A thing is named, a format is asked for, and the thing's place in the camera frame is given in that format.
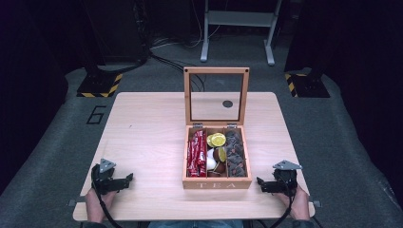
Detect brown capsule with yellow lid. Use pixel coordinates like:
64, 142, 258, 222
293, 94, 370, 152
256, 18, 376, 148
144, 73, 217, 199
212, 146, 227, 163

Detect white metal stand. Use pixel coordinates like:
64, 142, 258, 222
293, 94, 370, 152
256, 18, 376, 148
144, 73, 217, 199
200, 0, 283, 67

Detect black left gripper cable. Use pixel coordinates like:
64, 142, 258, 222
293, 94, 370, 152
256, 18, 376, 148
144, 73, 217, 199
91, 180, 125, 228

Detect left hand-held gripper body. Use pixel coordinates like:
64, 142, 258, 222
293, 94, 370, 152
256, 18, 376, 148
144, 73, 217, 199
90, 158, 117, 196

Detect wooden tea box, glass lid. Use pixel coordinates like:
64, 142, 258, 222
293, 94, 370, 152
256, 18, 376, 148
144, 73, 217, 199
182, 66, 253, 190

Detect person's left hand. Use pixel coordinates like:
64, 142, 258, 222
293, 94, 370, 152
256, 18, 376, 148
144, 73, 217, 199
84, 187, 118, 224

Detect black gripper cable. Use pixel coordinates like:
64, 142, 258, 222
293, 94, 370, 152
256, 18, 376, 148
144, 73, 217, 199
257, 177, 297, 228
91, 180, 125, 228

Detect grey table bracket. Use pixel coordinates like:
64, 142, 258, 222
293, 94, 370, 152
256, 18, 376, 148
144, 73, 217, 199
308, 196, 323, 209
67, 196, 87, 208

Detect black stand base, striped edge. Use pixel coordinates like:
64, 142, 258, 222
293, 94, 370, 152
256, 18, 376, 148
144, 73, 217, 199
284, 71, 331, 99
76, 71, 124, 99

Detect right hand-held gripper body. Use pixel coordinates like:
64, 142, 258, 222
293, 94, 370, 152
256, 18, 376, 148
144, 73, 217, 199
271, 160, 303, 195

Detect person's blue jeans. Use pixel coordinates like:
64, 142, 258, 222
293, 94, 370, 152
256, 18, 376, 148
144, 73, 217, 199
146, 219, 245, 228

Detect white floor cables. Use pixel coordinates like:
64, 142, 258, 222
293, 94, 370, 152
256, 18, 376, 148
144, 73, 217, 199
150, 0, 222, 50

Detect white coffee capsule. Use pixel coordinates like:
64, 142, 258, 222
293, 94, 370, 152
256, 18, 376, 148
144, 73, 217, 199
206, 148, 219, 172

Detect red snack packet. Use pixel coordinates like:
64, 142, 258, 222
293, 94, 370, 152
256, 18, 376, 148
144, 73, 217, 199
195, 129, 208, 178
186, 132, 200, 178

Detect person's right hand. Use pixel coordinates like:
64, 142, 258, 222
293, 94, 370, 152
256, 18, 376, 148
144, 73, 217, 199
276, 184, 312, 222

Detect pile of dark tea packets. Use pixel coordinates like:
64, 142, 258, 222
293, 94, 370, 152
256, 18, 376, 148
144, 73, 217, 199
225, 128, 247, 178

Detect black floor cables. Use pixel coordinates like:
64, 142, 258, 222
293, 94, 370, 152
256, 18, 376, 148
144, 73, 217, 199
147, 50, 207, 93

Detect black equipment cabinet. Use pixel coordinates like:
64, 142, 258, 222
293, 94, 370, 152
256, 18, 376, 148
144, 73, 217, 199
80, 0, 150, 66

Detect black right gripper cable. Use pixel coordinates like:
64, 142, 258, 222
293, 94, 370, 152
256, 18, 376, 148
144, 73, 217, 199
257, 177, 297, 228

